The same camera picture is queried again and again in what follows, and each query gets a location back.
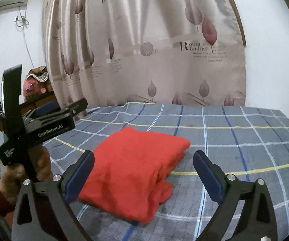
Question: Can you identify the red knit sweater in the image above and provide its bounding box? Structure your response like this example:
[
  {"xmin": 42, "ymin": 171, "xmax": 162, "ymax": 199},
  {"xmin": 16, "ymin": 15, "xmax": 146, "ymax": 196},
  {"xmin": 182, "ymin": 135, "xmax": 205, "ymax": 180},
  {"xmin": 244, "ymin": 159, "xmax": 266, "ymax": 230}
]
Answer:
[{"xmin": 79, "ymin": 126, "xmax": 191, "ymax": 224}]

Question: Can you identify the white hanging cable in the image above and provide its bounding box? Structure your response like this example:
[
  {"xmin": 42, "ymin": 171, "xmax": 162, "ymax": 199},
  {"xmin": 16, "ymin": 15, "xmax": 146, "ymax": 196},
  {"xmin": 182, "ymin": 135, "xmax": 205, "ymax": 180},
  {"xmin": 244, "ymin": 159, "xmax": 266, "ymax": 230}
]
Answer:
[{"xmin": 14, "ymin": 7, "xmax": 36, "ymax": 68}]

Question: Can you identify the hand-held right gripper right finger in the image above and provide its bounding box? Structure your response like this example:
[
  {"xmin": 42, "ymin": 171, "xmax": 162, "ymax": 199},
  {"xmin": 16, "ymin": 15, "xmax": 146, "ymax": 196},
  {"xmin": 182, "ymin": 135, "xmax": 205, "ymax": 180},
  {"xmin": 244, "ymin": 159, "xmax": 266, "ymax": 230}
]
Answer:
[{"xmin": 193, "ymin": 150, "xmax": 278, "ymax": 241}]

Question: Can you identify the pink floral ornament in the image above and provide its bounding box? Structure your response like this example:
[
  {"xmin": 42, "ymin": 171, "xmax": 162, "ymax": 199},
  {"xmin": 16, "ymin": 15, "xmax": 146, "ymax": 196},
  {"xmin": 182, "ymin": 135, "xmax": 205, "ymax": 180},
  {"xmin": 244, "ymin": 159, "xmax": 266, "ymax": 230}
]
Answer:
[{"xmin": 23, "ymin": 66, "xmax": 50, "ymax": 99}]

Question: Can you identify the grey plaid bed sheet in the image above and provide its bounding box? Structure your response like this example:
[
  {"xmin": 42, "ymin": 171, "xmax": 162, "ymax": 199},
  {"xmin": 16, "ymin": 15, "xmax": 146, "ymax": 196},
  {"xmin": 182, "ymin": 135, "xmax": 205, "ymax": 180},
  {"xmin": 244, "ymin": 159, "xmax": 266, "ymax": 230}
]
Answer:
[{"xmin": 43, "ymin": 102, "xmax": 289, "ymax": 241}]

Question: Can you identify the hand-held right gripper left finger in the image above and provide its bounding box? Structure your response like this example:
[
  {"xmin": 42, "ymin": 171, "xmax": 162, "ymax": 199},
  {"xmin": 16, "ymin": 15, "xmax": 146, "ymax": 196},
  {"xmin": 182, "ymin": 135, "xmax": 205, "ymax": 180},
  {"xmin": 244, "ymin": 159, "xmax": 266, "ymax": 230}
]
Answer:
[{"xmin": 11, "ymin": 150, "xmax": 95, "ymax": 241}]

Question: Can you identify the beige leaf print curtain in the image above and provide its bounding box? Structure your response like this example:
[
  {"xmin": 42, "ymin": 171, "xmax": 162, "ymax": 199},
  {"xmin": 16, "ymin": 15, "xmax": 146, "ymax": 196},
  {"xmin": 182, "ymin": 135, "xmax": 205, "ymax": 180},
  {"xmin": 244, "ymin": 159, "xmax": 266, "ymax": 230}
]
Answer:
[{"xmin": 42, "ymin": 0, "xmax": 246, "ymax": 111}]

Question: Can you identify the person's left hand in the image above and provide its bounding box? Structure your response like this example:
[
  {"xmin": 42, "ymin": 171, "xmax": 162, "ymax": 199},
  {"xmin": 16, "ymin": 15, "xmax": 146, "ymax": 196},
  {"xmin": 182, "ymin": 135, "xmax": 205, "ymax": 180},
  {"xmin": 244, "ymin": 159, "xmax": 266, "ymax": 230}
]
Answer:
[{"xmin": 0, "ymin": 146, "xmax": 53, "ymax": 205}]

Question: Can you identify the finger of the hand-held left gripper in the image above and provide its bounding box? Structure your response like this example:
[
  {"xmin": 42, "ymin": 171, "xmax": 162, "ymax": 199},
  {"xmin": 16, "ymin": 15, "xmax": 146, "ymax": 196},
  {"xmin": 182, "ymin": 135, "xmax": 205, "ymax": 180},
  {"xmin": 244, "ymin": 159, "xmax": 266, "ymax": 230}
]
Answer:
[
  {"xmin": 35, "ymin": 100, "xmax": 60, "ymax": 115},
  {"xmin": 56, "ymin": 98, "xmax": 88, "ymax": 117}
]

